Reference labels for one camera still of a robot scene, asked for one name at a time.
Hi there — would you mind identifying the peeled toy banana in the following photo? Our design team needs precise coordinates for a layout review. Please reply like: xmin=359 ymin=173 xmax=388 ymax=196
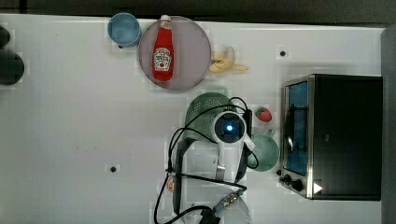
xmin=209 ymin=47 xmax=248 ymax=74

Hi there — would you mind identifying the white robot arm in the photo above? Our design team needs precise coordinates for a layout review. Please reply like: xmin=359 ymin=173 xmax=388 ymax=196
xmin=172 ymin=107 xmax=255 ymax=224

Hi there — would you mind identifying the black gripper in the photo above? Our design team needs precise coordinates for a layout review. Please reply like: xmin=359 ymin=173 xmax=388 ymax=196
xmin=244 ymin=109 xmax=252 ymax=136

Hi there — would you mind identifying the blue cup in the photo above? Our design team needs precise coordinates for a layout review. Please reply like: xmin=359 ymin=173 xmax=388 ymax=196
xmin=107 ymin=12 xmax=142 ymax=48

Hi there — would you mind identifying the green mug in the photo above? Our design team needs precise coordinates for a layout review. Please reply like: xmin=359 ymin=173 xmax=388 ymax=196
xmin=247 ymin=130 xmax=280 ymax=172

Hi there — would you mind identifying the grey round plate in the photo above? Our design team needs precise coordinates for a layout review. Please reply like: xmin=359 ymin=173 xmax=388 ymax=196
xmin=138 ymin=16 xmax=211 ymax=91

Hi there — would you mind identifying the black toaster oven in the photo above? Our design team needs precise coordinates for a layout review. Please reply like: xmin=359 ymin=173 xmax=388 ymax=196
xmin=277 ymin=74 xmax=383 ymax=201

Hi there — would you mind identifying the red toy strawberry near oven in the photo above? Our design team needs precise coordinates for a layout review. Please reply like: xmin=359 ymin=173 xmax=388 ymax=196
xmin=255 ymin=107 xmax=272 ymax=122

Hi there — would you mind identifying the red ketchup bottle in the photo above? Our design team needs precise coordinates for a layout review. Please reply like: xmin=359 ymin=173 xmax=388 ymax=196
xmin=152 ymin=15 xmax=174 ymax=82

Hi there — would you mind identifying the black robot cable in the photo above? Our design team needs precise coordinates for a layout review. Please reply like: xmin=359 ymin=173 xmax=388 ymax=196
xmin=153 ymin=96 xmax=260 ymax=224

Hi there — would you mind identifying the toy orange slice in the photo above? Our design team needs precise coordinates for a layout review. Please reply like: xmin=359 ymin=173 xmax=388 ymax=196
xmin=166 ymin=177 xmax=174 ymax=192

